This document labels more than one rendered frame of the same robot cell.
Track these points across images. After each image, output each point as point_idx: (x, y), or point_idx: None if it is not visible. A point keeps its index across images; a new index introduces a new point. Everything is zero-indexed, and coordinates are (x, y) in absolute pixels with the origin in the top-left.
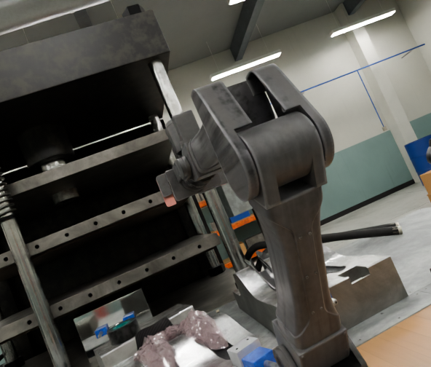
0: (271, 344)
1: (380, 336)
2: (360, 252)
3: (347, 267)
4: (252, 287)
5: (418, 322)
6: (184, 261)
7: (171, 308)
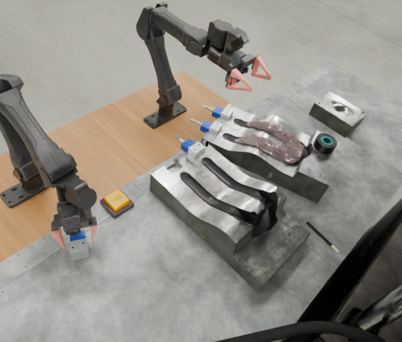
0: (207, 137)
1: (163, 159)
2: (203, 327)
3: (178, 174)
4: (252, 180)
5: (146, 164)
6: None
7: (326, 178)
